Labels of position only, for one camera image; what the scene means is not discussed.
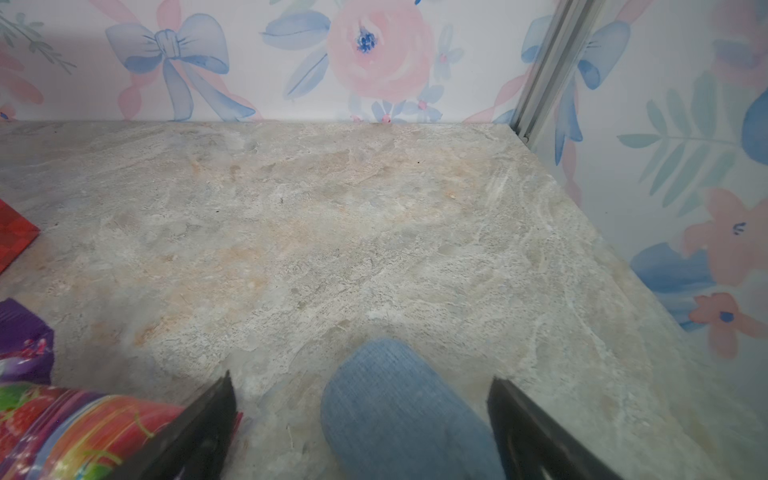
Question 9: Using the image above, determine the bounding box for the red paper gift bag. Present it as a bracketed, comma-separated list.
[0, 200, 40, 272]

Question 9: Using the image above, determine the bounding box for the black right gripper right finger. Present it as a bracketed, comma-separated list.
[487, 377, 621, 480]

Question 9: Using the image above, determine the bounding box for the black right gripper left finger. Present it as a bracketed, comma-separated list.
[108, 374, 239, 480]

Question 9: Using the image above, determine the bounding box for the Fox's mint blossom candy bag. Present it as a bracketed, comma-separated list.
[0, 382, 244, 480]

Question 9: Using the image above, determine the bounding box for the purple Fox's candy bag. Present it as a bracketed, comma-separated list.
[0, 298, 55, 385]

